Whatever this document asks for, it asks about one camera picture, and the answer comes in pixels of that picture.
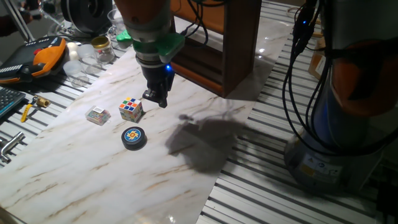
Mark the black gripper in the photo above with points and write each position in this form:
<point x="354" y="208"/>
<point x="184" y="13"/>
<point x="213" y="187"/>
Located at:
<point x="157" y="76"/>

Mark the black yo-yo with blue sticker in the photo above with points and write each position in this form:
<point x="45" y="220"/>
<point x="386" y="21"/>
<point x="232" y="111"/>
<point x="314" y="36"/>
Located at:
<point x="133" y="136"/>

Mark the bystander's dark sleeved forearm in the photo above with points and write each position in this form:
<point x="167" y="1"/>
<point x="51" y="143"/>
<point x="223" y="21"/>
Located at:
<point x="9" y="26"/>

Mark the dark brown wooden shelf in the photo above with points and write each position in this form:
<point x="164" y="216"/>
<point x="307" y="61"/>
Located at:
<point x="239" y="46"/>

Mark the bystander's bare hand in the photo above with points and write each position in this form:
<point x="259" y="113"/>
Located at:
<point x="26" y="17"/>

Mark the white Rubik's cube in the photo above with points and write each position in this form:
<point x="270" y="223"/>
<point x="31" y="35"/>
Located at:
<point x="130" y="109"/>

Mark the glass jar with gold lid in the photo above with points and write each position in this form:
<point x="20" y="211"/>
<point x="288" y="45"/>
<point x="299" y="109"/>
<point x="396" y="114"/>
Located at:
<point x="103" y="51"/>

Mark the clear plastic cup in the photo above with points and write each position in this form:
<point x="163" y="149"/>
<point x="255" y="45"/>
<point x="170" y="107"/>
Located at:
<point x="87" y="57"/>
<point x="74" y="73"/>

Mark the clear glass mug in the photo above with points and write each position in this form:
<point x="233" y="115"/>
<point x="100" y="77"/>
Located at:
<point x="115" y="21"/>

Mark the small white ball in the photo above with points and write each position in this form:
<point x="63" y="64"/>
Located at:
<point x="72" y="46"/>
<point x="74" y="56"/>

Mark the marble pattern table sheet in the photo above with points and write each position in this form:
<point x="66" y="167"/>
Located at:
<point x="93" y="174"/>

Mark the black filament spool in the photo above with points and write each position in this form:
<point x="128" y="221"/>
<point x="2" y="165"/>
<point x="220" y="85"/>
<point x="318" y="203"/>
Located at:
<point x="87" y="15"/>

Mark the orange and black teach pendant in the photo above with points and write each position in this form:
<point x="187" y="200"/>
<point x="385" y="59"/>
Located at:
<point x="34" y="60"/>

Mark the black computer keyboard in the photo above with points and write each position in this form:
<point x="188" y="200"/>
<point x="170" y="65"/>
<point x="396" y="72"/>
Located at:
<point x="9" y="100"/>

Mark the chrome faucet fitting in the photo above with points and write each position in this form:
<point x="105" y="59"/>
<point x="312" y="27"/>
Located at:
<point x="11" y="144"/>

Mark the brown taped package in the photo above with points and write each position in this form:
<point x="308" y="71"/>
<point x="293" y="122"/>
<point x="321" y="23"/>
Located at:
<point x="317" y="62"/>

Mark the light wooden rack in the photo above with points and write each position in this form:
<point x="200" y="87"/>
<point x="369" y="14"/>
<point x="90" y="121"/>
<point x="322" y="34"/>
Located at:
<point x="314" y="23"/>

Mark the aluminium profile post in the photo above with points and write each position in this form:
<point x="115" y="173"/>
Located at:
<point x="20" y="21"/>

